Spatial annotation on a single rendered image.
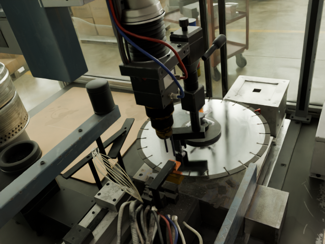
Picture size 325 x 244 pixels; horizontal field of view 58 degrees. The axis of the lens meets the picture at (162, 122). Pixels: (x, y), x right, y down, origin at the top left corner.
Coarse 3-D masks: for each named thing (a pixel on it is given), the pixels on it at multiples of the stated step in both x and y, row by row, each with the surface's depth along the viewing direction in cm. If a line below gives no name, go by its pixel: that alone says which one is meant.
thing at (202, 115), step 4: (188, 112) 79; (200, 112) 77; (204, 112) 78; (208, 112) 78; (200, 116) 76; (204, 116) 76; (200, 120) 76; (204, 120) 75; (208, 120) 74; (188, 124) 74; (200, 124) 76; (204, 124) 77; (212, 124) 74
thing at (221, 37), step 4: (220, 36) 60; (224, 36) 60; (216, 40) 59; (220, 40) 59; (224, 40) 60; (212, 44) 59; (216, 44) 59; (220, 44) 59; (212, 48) 58; (216, 48) 59; (208, 52) 57; (212, 52) 58; (204, 56) 57; (208, 56) 57; (204, 60) 57
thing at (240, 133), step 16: (176, 112) 89; (224, 112) 85; (240, 112) 84; (144, 128) 85; (224, 128) 79; (240, 128) 78; (256, 128) 77; (144, 144) 79; (160, 144) 78; (192, 144) 75; (208, 144) 74; (224, 144) 74; (240, 144) 73; (256, 144) 72; (160, 160) 72; (176, 160) 72; (192, 160) 71; (208, 160) 70; (224, 160) 69; (240, 160) 68; (192, 176) 67
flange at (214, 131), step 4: (188, 120) 83; (212, 120) 81; (184, 124) 81; (208, 124) 78; (216, 124) 79; (220, 124) 79; (208, 128) 78; (212, 128) 78; (216, 128) 78; (220, 128) 78; (208, 132) 77; (212, 132) 77; (216, 132) 76; (220, 132) 76; (208, 136) 76; (212, 136) 75; (216, 136) 75; (188, 140) 76; (192, 140) 75; (196, 140) 75; (200, 140) 75; (204, 140) 75; (208, 140) 74; (212, 140) 75; (200, 144) 75
